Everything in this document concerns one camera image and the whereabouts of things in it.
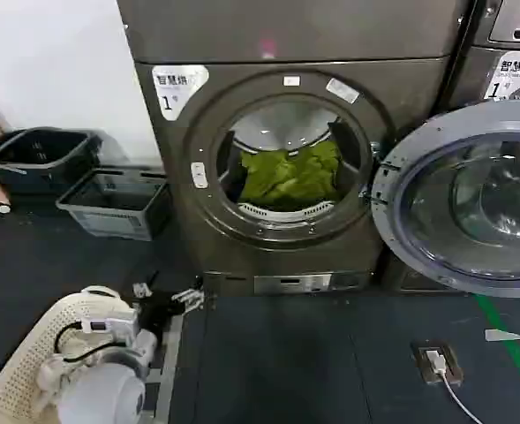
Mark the green cloth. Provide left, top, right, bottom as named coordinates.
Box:
left=238, top=140, right=343, bottom=207

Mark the grey dryer with round opening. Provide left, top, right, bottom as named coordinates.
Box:
left=117, top=0, right=464, bottom=298

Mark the white power cable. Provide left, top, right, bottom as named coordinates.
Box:
left=439, top=371, right=500, bottom=424

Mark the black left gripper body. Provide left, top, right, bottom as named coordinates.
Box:
left=137, top=290, right=186, bottom=337

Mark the white tape piece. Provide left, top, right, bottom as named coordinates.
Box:
left=484, top=328, right=520, bottom=343

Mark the white power plug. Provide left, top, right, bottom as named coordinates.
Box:
left=426, top=347, right=448, bottom=377

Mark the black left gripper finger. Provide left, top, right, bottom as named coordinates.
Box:
left=170, top=285, right=207, bottom=315
left=132, top=269, right=162, bottom=299

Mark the metal floor socket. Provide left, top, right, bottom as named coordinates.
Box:
left=411, top=339, right=464, bottom=384

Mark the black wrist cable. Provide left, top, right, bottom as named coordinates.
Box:
left=53, top=321, right=89, bottom=364

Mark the grey dryer with white label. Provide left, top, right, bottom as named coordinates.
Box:
left=451, top=0, right=520, bottom=293

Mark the dark blue plastic basket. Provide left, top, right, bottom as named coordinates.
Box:
left=0, top=127, right=105, bottom=196

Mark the white perforated laundry basket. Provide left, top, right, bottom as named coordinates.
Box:
left=0, top=285, right=138, bottom=424

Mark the green floor tape strip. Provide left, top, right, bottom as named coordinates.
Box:
left=473, top=294, right=520, bottom=399

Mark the grey plastic basket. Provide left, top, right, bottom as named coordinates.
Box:
left=55, top=167, right=173, bottom=243

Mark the round glass dryer door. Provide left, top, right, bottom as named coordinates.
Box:
left=370, top=100, right=520, bottom=299

